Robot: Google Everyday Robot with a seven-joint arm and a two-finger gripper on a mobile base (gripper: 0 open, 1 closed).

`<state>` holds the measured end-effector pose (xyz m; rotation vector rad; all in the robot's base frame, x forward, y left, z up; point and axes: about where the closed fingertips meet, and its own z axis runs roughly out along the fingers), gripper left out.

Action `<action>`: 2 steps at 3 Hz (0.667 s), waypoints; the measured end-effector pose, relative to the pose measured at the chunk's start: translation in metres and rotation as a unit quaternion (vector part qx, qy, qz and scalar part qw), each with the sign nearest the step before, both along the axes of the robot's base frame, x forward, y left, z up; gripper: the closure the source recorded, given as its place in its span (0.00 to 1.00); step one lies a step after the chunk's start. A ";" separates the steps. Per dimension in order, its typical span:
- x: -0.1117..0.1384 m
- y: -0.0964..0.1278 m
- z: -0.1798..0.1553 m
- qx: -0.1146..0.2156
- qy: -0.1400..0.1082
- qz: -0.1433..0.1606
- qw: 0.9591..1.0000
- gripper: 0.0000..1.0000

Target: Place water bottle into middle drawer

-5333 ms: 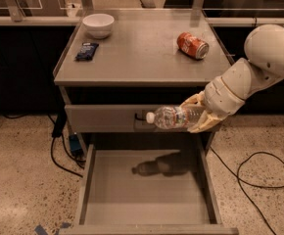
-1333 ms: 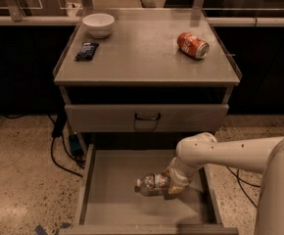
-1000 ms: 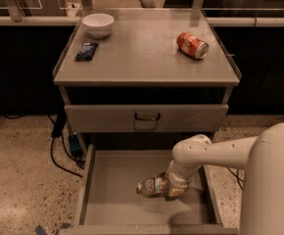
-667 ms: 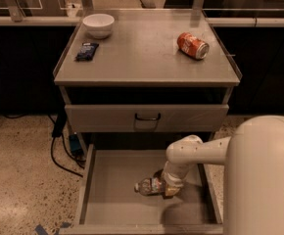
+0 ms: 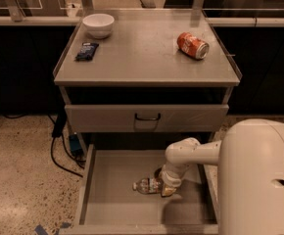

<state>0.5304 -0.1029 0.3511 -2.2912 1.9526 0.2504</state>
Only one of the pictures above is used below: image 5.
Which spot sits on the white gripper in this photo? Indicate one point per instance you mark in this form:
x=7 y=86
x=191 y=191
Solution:
x=171 y=181

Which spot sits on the clear plastic water bottle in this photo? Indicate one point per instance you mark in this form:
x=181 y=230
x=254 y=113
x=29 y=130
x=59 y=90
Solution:
x=148 y=185

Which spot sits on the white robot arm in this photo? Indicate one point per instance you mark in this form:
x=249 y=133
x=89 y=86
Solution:
x=250 y=175

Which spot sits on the open grey drawer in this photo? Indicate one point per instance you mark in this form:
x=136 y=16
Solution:
x=108 y=205

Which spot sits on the closed grey drawer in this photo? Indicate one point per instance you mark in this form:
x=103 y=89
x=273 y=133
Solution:
x=120 y=118

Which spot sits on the grey drawer cabinet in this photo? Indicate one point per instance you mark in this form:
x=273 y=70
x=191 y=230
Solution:
x=140 y=63

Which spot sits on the blue power adapter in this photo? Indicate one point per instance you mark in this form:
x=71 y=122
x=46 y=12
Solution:
x=75 y=146

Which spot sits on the blue floor tape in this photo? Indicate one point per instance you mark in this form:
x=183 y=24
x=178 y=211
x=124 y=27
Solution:
x=41 y=230

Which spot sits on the orange soda can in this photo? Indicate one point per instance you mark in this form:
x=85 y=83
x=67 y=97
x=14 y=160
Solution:
x=193 y=46

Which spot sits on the dark blue snack packet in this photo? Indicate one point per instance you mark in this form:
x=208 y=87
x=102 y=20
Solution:
x=87 y=51

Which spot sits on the white bowl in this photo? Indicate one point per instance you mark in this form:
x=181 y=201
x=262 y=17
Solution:
x=99 y=25

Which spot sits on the long grey counter ledge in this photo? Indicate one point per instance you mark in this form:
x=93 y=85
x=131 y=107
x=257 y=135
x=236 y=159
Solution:
x=250 y=21

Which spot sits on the black drawer handle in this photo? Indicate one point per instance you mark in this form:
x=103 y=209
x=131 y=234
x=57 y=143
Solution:
x=156 y=118

